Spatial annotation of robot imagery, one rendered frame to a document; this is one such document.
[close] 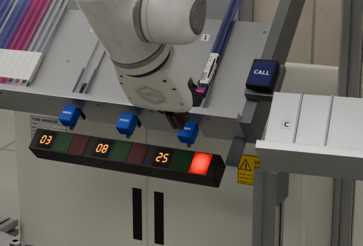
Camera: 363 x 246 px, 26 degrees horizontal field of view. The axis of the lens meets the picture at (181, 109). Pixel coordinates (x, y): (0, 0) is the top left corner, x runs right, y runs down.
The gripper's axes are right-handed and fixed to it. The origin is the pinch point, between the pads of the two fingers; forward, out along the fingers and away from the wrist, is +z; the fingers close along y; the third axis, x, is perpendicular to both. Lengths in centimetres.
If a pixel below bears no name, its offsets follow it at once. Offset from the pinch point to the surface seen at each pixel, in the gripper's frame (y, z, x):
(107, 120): -17.4, 9.3, 2.4
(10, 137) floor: -172, 173, 77
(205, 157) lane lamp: 3.8, 6.2, -3.2
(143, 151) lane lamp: -6.7, 6.2, -3.8
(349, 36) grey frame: 12, 36, 44
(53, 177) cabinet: -49, 46, 6
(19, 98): -33.6, 5.4, 2.4
